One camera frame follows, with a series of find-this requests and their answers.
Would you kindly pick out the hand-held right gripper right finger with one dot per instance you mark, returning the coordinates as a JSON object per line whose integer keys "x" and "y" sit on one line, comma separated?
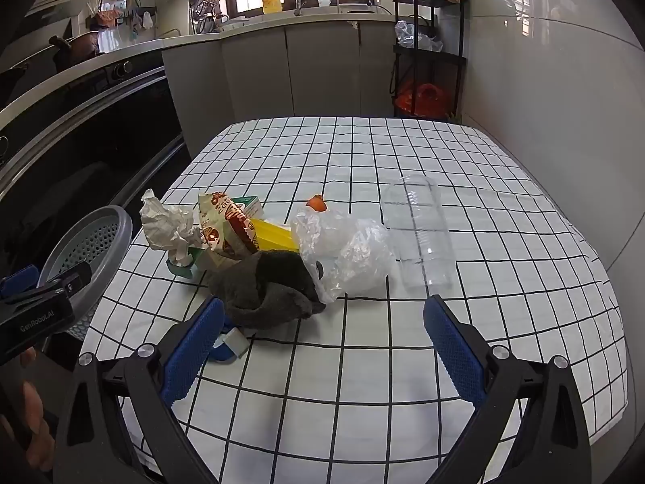
{"x": 453, "y": 348}

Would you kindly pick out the green and white carton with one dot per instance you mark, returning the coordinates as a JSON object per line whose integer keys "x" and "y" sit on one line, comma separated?
{"x": 250, "y": 206}

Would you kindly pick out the white paper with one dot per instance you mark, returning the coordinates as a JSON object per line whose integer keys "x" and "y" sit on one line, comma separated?
{"x": 161, "y": 222}

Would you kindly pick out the cream and red snack wrapper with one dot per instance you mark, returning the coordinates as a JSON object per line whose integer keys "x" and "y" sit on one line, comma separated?
{"x": 221, "y": 227}

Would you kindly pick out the black built-in oven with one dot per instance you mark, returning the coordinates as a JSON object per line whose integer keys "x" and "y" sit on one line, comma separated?
{"x": 75, "y": 136}

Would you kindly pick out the black oven knob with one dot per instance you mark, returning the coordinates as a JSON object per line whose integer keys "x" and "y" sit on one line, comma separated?
{"x": 124, "y": 68}

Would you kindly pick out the dark grey cloth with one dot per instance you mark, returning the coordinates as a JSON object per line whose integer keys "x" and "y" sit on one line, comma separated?
{"x": 267, "y": 282}

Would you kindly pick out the person's left hand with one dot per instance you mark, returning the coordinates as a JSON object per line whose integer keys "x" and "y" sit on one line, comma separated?
{"x": 38, "y": 413}

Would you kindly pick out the grey perforated plastic basket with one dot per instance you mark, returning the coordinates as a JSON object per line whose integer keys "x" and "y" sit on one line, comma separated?
{"x": 85, "y": 242}

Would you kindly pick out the clear plastic cup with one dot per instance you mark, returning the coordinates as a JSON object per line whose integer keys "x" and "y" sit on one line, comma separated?
{"x": 418, "y": 232}

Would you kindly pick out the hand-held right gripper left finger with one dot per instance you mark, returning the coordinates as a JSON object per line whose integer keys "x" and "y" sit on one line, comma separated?
{"x": 194, "y": 348}

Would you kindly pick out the clear plastic bag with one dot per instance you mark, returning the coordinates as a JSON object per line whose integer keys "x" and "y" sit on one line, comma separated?
{"x": 415, "y": 35}
{"x": 352, "y": 252}

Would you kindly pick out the orange peel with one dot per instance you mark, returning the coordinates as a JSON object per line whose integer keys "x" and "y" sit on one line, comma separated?
{"x": 317, "y": 203}

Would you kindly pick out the black checked white tablecloth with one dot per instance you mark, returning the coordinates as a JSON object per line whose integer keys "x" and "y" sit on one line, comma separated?
{"x": 352, "y": 161}

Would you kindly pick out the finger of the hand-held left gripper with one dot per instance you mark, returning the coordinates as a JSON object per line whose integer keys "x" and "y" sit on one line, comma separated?
{"x": 20, "y": 280}
{"x": 68, "y": 277}

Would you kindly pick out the red plastic bag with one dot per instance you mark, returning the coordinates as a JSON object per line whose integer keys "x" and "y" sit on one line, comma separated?
{"x": 421, "y": 98}

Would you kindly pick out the black metal rack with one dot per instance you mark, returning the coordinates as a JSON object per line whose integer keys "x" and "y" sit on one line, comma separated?
{"x": 461, "y": 60}

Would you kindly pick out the grey kitchen cabinet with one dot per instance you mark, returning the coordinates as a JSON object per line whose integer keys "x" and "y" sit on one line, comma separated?
{"x": 282, "y": 70}

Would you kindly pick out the clear plastic bag on rack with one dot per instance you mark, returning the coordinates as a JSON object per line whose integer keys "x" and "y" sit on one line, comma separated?
{"x": 415, "y": 35}

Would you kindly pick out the yellow bottle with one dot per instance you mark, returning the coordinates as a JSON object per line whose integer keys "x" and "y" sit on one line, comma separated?
{"x": 272, "y": 2}

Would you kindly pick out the teal packet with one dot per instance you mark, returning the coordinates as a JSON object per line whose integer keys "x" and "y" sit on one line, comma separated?
{"x": 180, "y": 268}

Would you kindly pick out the brown pot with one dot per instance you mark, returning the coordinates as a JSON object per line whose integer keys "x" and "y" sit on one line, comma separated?
{"x": 78, "y": 48}

